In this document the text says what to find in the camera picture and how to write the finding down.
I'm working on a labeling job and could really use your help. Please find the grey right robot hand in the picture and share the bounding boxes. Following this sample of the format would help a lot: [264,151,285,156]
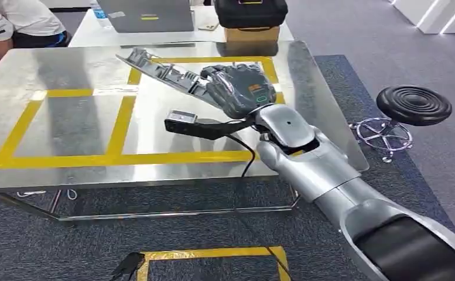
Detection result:
[200,63,278,121]

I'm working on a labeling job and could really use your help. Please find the silver wheel hubcap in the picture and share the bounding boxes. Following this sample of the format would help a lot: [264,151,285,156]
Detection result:
[115,47,228,111]

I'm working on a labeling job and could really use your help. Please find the brown cardboard box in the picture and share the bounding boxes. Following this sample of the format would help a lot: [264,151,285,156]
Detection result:
[223,26,281,43]

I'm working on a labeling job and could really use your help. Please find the black carry bag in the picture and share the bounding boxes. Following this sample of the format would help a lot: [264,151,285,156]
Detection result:
[214,0,289,30]

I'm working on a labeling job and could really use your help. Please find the grey laptop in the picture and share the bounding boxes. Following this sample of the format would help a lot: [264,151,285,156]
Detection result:
[97,0,196,34]

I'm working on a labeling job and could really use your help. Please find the yellow table tape lines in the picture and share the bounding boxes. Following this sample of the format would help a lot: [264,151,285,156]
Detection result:
[0,56,287,170]

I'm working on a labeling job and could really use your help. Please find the white desk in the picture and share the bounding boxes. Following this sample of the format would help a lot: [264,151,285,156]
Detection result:
[68,5,295,49]

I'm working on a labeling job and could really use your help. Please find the clear water bottle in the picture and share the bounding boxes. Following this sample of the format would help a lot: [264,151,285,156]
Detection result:
[90,0,112,29]

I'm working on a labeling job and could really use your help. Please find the black round stool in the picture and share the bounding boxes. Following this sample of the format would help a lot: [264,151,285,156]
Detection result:
[348,85,453,164]

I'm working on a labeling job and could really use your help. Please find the steel work table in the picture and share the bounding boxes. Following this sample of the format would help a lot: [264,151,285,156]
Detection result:
[0,40,370,222]

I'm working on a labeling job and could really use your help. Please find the white furniture panel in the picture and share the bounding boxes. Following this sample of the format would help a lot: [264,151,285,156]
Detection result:
[389,0,455,35]

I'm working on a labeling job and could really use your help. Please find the black robot foot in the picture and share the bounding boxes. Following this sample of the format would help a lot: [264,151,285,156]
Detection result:
[110,252,146,281]

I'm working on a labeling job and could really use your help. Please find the person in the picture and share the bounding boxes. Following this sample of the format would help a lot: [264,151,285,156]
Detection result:
[0,0,73,84]

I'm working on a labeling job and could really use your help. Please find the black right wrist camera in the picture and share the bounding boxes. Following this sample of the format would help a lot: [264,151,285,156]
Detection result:
[163,110,256,141]

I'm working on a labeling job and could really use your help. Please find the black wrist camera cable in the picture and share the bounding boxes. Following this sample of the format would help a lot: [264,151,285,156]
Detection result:
[224,133,292,281]

